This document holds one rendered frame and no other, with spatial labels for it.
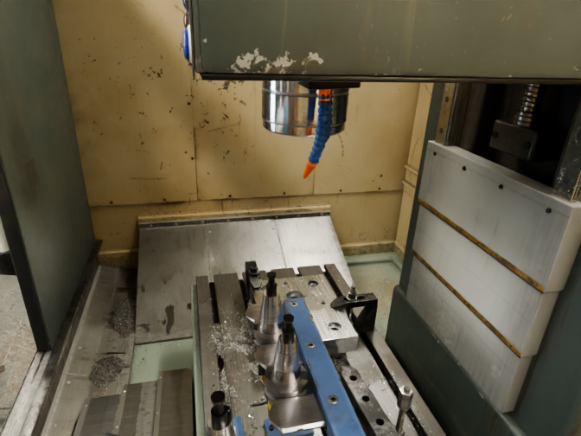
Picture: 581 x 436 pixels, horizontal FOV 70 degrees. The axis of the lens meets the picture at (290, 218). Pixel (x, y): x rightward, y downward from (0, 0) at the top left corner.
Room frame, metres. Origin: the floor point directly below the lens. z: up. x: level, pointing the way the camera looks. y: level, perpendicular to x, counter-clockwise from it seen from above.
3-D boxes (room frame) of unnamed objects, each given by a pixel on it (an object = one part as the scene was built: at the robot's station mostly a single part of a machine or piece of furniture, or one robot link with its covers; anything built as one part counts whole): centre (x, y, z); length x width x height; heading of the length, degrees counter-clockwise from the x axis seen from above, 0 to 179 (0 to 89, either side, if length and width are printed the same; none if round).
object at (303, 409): (0.39, -0.02, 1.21); 0.07 x 0.05 x 0.01; 105
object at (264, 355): (0.50, 0.01, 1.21); 0.07 x 0.05 x 0.01; 105
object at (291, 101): (0.79, -0.02, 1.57); 0.16 x 0.16 x 0.12
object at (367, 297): (0.95, -0.18, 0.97); 0.13 x 0.03 x 0.15; 105
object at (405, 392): (0.62, -0.25, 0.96); 0.03 x 0.03 x 0.13
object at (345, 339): (0.93, -0.03, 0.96); 0.29 x 0.23 x 0.05; 15
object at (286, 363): (0.45, 0.00, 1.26); 0.04 x 0.04 x 0.07
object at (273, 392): (0.45, 0.00, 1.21); 0.06 x 0.06 x 0.03
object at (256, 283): (1.07, 0.11, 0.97); 0.13 x 0.03 x 0.15; 15
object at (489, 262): (0.90, -0.45, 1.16); 0.48 x 0.05 x 0.51; 15
